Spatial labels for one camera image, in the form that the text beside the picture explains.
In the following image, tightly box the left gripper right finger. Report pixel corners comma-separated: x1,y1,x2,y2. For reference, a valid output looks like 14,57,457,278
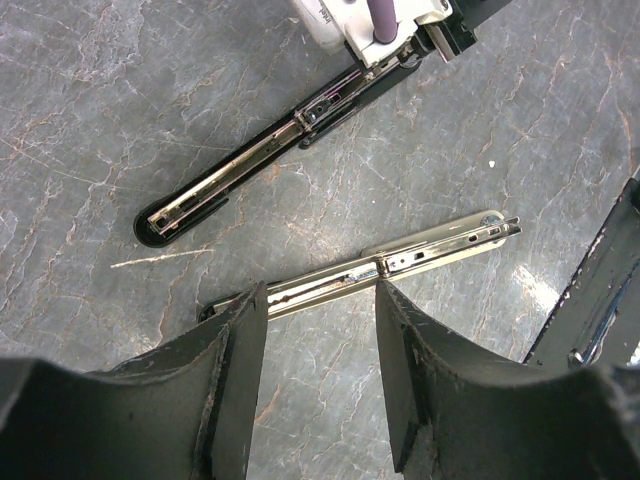
375,282,639,479

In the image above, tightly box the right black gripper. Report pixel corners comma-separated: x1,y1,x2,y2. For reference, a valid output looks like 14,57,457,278
414,0,511,62

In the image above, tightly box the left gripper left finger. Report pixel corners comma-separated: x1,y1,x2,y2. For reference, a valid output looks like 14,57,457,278
1,283,268,479

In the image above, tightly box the white black stapler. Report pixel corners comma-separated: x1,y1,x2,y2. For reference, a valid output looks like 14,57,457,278
197,209,522,324

